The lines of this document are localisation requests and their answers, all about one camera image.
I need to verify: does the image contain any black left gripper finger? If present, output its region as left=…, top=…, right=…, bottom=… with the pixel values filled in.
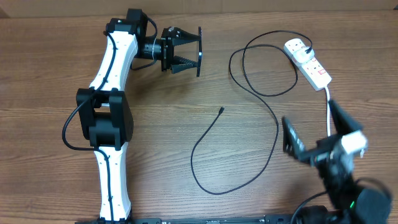
left=170, top=56, right=198, bottom=73
left=172, top=28, right=201, bottom=46

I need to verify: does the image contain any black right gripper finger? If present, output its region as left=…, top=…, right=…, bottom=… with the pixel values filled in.
left=282, top=116, right=310, bottom=164
left=328, top=100, right=363, bottom=135

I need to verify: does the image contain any black USB charging cable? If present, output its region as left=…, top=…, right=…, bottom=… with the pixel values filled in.
left=190, top=30, right=313, bottom=196

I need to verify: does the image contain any Samsung Galaxy smartphone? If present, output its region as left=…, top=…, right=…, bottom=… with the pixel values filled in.
left=197, top=26, right=203, bottom=77

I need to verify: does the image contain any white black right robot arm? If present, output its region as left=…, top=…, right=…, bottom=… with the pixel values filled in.
left=282, top=100, right=393, bottom=223

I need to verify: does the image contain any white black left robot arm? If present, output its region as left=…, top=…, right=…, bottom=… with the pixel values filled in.
left=76, top=9, right=203, bottom=223

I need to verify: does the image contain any white charger plug adapter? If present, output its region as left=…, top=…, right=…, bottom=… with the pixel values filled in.
left=293, top=47, right=315, bottom=64

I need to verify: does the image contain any white power strip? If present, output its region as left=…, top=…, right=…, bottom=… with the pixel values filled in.
left=284, top=38, right=332, bottom=91

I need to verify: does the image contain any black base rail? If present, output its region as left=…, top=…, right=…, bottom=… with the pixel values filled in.
left=75, top=214, right=291, bottom=224

